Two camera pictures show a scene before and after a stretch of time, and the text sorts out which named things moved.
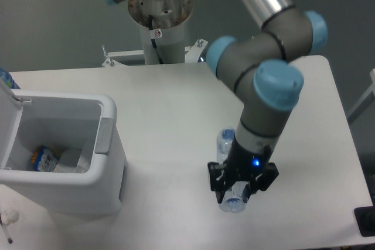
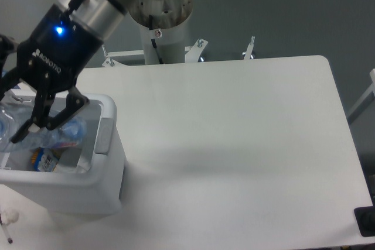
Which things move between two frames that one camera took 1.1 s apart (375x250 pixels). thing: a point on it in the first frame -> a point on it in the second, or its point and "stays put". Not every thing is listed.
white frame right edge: [371, 88] stays put
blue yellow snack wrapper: [44, 159] stays put
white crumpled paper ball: [9, 216] stays put
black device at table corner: [365, 216] stays put
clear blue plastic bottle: [234, 201] -> [70, 133]
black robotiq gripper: [241, 165] -> [53, 58]
